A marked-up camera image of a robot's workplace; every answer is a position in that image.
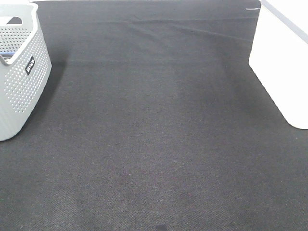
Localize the black table mat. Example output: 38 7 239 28
0 0 308 231

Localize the white plastic storage bin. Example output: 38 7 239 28
249 0 308 129

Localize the grey perforated plastic basket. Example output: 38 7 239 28
0 0 52 141

